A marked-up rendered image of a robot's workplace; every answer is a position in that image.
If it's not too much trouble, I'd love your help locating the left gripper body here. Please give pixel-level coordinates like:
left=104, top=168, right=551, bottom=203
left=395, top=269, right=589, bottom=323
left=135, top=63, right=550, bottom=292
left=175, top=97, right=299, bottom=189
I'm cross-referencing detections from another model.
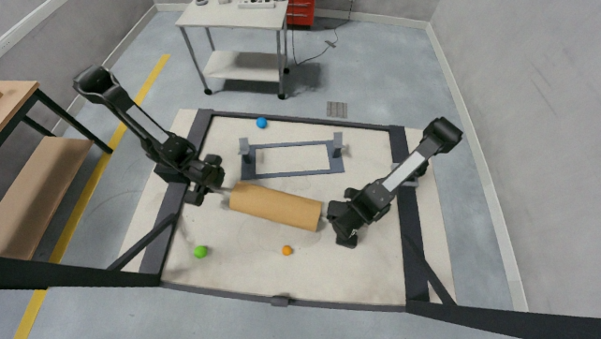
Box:
left=183, top=154, right=223, bottom=207

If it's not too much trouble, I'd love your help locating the grey metal bar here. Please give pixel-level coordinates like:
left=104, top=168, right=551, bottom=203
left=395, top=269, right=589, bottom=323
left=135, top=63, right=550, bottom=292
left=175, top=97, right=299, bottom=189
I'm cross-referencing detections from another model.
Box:
left=191, top=182, right=369, bottom=232

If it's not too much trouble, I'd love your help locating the orange ball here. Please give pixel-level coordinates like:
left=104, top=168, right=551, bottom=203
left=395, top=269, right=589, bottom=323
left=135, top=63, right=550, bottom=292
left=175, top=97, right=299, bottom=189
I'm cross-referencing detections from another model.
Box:
left=282, top=245, right=292, bottom=256

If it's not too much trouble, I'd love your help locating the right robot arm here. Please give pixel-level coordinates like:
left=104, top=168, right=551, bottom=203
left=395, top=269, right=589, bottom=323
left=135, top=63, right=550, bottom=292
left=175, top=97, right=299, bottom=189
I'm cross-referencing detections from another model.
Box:
left=327, top=116, right=463, bottom=240

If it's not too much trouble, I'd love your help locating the small green ball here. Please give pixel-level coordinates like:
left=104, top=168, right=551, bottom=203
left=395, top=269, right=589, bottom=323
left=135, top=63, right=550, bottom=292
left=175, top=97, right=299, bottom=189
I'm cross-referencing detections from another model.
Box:
left=194, top=245, right=208, bottom=258

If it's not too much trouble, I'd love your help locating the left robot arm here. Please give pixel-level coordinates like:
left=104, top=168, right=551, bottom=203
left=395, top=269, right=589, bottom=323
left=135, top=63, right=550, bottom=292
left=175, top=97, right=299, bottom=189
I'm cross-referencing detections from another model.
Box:
left=72, top=65, right=226, bottom=190

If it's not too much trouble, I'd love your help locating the grey rack with two cradles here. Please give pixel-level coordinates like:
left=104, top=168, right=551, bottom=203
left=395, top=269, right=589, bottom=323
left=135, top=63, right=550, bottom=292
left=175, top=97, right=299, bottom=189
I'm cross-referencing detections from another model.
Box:
left=238, top=132, right=346, bottom=180

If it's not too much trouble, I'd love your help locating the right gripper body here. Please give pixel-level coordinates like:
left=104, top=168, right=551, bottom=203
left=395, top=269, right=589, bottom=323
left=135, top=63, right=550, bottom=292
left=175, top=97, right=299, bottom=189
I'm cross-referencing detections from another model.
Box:
left=335, top=187, right=362, bottom=249

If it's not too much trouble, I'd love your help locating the blue egg-shaped object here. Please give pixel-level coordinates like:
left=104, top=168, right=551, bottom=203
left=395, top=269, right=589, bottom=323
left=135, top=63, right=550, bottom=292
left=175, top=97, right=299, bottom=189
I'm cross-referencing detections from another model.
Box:
left=257, top=117, right=267, bottom=128

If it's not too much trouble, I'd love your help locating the tan cardboard tube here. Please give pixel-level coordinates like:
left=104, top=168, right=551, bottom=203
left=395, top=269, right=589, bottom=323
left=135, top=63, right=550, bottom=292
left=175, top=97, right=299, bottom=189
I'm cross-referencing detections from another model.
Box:
left=229, top=181, right=322, bottom=232

